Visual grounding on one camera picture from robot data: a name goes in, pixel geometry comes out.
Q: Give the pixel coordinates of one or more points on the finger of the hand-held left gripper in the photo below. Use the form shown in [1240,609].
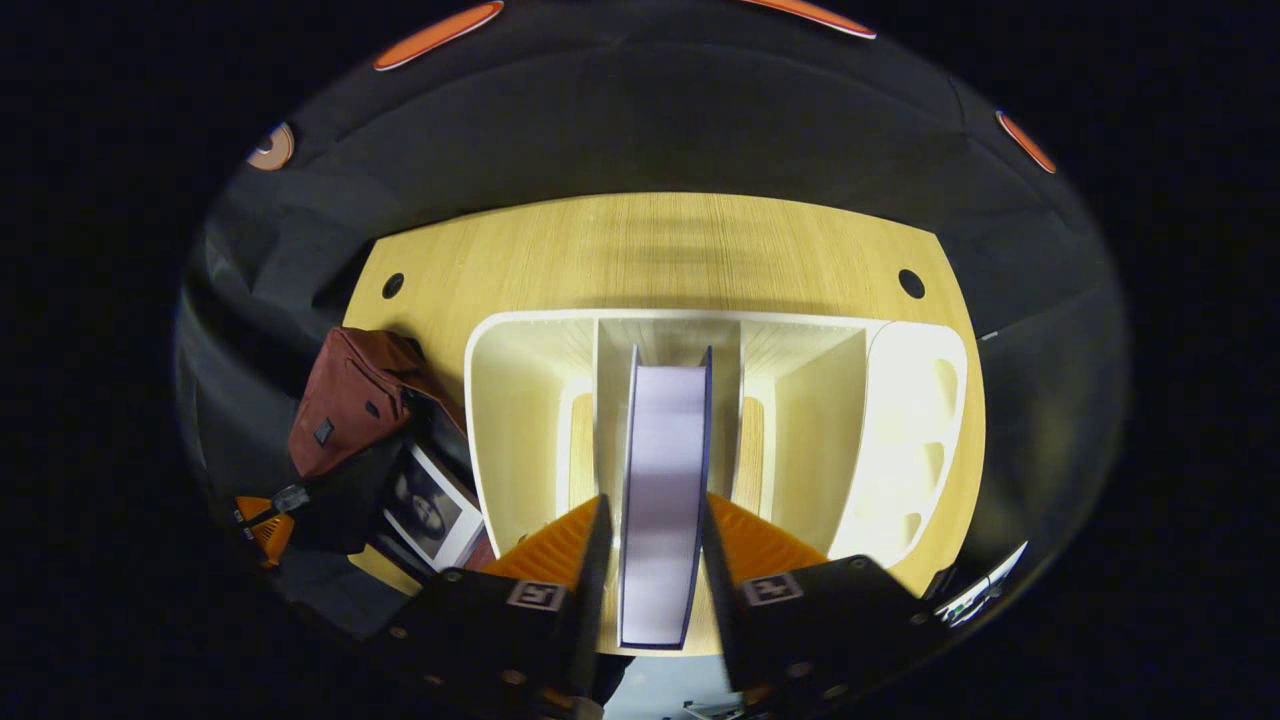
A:
[268,530]

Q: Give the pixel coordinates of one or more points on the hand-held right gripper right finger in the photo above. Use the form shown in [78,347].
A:
[830,620]

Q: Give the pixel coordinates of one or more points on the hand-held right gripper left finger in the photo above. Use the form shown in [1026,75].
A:
[500,640]

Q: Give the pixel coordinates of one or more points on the maroon schoolbag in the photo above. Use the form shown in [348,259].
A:
[350,410]

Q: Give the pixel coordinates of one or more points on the portrait cover book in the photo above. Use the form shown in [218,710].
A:
[430,505]

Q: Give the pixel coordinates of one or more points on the white bookshelf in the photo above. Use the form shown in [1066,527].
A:
[820,440]

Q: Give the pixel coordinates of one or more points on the blue cover book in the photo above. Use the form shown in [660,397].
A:
[665,500]

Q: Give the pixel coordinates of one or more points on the white desk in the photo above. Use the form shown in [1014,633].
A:
[985,590]

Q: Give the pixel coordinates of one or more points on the black table grommet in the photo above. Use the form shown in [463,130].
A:
[392,285]
[911,283]

